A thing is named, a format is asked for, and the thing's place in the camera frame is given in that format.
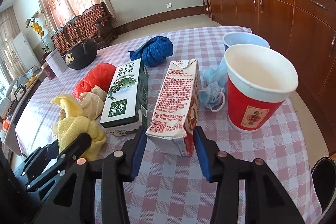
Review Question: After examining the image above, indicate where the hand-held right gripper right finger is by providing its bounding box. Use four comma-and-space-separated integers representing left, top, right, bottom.
193, 126, 305, 224

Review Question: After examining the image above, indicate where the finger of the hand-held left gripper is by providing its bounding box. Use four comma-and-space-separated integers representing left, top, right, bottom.
26, 133, 92, 192
22, 143, 60, 178

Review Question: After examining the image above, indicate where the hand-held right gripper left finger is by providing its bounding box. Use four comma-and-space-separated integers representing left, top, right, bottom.
34, 126, 148, 224

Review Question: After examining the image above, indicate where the red and white milk carton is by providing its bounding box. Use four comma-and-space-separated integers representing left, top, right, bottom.
145, 59, 202, 157

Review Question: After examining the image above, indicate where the blue towel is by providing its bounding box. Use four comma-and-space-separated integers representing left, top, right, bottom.
128, 35, 174, 68

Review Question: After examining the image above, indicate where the blue paper cup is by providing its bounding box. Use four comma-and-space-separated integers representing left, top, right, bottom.
223, 32, 270, 51

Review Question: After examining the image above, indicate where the yellow cloth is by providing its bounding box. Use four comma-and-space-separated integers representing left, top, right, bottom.
50, 93, 107, 162

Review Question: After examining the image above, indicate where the pink checkered tablecloth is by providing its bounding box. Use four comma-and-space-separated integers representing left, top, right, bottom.
14, 26, 326, 224

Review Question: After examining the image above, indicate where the crumpled beige tissue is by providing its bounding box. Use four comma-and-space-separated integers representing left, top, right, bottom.
79, 85, 108, 120

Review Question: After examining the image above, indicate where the cluttered low sideboard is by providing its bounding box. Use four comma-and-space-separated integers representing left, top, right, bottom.
0, 66, 48, 157

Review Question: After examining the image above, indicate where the light blue face mask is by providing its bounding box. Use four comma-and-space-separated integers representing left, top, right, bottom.
203, 57, 228, 88
198, 83, 227, 112

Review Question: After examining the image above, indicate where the green milk carton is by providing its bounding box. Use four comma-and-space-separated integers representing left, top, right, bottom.
100, 58, 149, 137

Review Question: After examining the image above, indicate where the red paper cup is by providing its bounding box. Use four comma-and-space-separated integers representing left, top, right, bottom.
224, 44, 299, 134

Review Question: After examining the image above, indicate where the red plastic bag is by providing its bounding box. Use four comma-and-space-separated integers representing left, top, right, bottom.
72, 63, 117, 99

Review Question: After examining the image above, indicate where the dark red tin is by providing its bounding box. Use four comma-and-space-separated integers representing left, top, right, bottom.
41, 62, 56, 81

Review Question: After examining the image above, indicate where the white box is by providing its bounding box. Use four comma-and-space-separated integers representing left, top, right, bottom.
45, 49, 68, 78

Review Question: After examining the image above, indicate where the black iron teapot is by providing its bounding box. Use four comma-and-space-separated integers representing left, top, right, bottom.
62, 24, 98, 70

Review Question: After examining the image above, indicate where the white refrigerator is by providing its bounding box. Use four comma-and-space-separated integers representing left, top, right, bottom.
12, 31, 37, 75

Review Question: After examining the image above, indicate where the black round bin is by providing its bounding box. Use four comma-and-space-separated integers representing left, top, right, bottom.
311, 156, 336, 214

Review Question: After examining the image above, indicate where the beige side curtain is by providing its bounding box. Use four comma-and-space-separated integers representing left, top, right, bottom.
0, 6, 22, 84

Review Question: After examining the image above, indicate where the yellow flower decoration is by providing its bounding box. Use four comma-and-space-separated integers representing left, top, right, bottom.
25, 11, 44, 36

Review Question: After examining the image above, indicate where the wooden sofa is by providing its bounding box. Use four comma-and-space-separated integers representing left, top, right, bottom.
51, 2, 117, 57

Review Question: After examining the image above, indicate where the long wooden cabinet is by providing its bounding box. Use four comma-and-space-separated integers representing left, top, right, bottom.
205, 0, 336, 157

